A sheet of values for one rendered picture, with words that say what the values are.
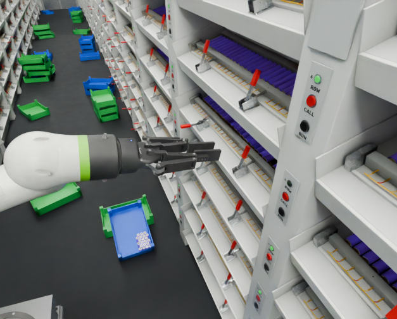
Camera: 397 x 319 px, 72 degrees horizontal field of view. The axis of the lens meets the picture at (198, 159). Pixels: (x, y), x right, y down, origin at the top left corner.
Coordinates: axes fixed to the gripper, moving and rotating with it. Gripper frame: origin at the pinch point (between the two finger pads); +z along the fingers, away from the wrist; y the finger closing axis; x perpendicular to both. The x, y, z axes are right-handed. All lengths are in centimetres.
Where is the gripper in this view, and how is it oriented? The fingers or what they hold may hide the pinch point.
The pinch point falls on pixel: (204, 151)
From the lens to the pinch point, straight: 66.3
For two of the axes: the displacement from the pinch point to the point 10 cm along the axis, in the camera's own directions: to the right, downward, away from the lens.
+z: 9.0, -0.6, 4.2
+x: 1.9, -8.3, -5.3
